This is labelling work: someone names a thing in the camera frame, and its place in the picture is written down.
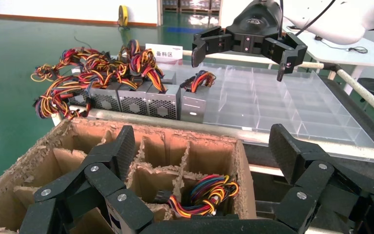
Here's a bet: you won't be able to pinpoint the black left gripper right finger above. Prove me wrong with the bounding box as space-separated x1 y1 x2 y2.
268 123 374 234

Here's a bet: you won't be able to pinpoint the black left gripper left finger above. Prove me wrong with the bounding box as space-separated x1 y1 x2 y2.
19 125 155 234

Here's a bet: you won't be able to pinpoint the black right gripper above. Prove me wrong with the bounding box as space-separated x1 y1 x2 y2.
191 0 309 82

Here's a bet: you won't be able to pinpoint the multicoloured power supply cable bundle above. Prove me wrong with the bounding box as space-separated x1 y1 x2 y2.
138 48 168 94
180 70 217 94
156 174 240 217

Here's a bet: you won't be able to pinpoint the white cart lower beam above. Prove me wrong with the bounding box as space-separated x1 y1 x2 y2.
249 164 286 177

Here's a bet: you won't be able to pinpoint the clear plastic divided tray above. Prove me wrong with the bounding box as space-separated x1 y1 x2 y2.
156 61 374 149

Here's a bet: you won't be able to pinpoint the stacked warehouse goods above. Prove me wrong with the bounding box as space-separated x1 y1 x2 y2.
162 0 222 14

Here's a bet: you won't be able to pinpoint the white sign with Chinese text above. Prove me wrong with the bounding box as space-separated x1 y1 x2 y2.
145 43 184 65

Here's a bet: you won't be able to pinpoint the grey mesh-faced power supply case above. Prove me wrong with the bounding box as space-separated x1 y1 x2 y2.
89 84 122 112
117 82 152 116
67 89 93 107
147 83 182 121

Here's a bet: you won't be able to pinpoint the black pipe joint connector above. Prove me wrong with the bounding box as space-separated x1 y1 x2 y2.
322 63 342 73

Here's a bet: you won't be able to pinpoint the cardboard box with dividers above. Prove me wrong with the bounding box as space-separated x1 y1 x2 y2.
0 117 257 234

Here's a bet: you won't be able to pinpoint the white pipe rail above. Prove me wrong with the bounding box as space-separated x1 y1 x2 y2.
182 50 325 70
335 68 374 125
51 105 374 162

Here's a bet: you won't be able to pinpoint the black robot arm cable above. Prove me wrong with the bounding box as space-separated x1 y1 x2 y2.
295 0 336 36

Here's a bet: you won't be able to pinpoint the black mouse cable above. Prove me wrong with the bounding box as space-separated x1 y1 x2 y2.
321 39 368 54

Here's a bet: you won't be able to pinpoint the large tangled multicoloured cable heap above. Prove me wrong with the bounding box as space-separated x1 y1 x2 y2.
30 46 133 120

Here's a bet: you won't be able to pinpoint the purple-tinted power supply cable bundle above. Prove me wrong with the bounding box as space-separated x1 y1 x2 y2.
120 39 144 81

